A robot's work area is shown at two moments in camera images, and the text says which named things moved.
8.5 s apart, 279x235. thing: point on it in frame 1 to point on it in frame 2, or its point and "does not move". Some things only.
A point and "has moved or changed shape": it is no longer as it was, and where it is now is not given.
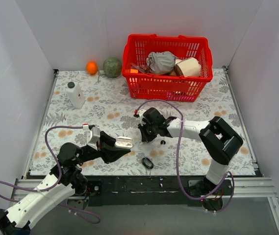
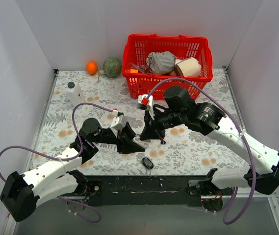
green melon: (112, 67) does not move
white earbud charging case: (124, 142) has moved or changed shape
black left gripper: (107, 147) to (121, 141)
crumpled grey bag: (161, 62) does not move
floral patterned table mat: (99, 98) does not move
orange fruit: (91, 67) does not move
